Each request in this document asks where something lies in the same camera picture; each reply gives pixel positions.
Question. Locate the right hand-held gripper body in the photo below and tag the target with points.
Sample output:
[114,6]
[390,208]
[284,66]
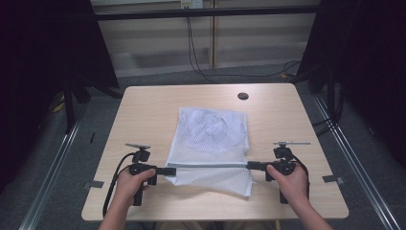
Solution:
[282,164]

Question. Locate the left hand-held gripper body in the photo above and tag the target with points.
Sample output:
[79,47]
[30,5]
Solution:
[140,168]

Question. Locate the white mesh laundry bag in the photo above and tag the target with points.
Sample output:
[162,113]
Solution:
[209,140]

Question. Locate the person's left hand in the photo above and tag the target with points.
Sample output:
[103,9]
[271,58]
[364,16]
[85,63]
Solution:
[130,187]

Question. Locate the person's right hand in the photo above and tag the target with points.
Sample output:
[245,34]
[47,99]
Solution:
[288,187]

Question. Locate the grey tape piece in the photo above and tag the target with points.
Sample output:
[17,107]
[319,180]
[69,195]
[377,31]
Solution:
[333,179]
[93,184]

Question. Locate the black stand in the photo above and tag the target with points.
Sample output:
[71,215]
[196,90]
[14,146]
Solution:
[68,111]
[333,96]

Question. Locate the black curtain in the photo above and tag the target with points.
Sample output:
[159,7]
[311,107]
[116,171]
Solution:
[48,48]
[367,64]

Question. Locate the black horizontal bar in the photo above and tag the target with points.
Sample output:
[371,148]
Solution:
[207,12]

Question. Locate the metal floor rail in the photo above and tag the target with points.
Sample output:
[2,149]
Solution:
[48,188]
[360,166]

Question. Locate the white wall socket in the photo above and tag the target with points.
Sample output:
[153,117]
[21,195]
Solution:
[191,4]

